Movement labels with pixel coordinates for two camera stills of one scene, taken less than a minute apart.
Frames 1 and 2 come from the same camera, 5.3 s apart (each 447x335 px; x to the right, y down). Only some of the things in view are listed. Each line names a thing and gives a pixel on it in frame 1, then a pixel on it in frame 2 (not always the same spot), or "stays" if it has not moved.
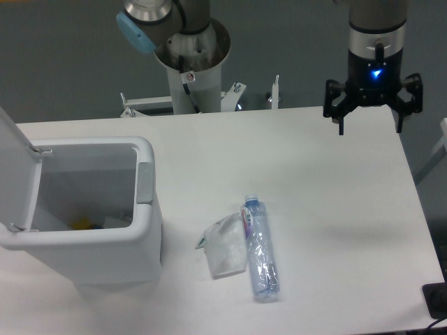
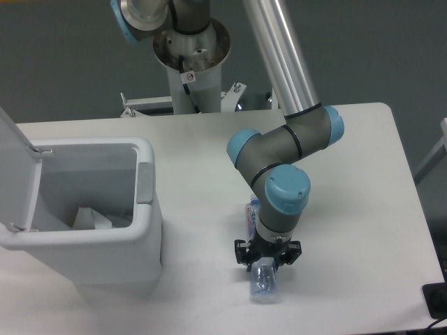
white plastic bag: [225, 246] -> [88, 218]
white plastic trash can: [100, 220] stays
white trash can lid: [20, 171] stays
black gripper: [374, 82] -> [258, 248]
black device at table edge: [436, 296] stays
